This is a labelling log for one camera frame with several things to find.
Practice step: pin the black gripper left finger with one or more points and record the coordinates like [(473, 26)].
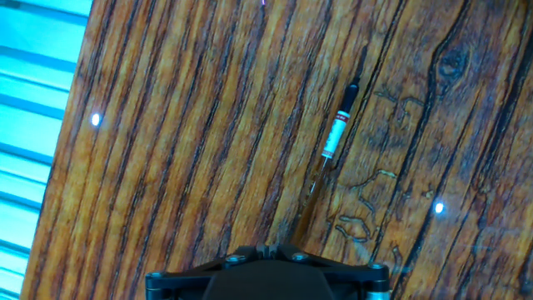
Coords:
[(187, 279)]

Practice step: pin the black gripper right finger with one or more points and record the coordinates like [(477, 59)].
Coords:
[(354, 279)]

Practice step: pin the thin black pen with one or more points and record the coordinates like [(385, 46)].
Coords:
[(336, 133)]

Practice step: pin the wood grain table mat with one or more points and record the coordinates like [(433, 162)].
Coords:
[(208, 146)]

